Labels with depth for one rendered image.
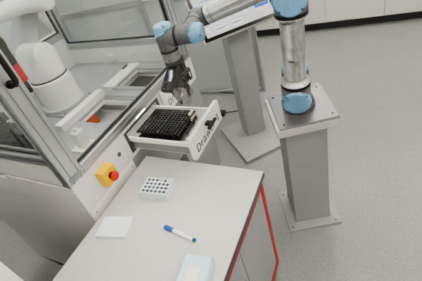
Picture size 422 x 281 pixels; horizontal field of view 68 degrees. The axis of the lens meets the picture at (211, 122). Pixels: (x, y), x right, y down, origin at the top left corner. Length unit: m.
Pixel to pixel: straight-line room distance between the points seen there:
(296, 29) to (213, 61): 2.05
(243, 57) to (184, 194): 1.24
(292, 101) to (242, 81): 1.06
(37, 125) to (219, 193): 0.68
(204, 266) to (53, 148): 0.64
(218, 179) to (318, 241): 0.87
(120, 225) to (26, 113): 0.51
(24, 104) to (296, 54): 0.92
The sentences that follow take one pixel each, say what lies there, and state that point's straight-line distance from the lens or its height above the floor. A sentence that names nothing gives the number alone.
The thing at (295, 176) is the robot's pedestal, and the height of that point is 0.41.
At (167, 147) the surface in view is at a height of 0.86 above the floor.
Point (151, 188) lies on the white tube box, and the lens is 1.32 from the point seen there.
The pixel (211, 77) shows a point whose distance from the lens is 3.24.
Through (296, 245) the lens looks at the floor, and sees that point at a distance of 1.96.
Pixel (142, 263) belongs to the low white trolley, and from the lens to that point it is 1.17.
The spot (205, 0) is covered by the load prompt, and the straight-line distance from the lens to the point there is 2.08.
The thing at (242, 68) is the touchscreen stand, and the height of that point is 0.64.
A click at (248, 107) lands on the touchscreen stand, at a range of 2.43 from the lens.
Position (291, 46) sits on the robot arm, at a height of 1.18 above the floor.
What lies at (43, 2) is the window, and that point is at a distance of 1.23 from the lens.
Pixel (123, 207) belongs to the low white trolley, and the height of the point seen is 0.76.
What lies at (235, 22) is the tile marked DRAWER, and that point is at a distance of 2.05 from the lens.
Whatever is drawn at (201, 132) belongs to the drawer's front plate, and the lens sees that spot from 1.32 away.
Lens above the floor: 1.68
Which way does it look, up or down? 35 degrees down
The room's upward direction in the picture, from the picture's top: 17 degrees counter-clockwise
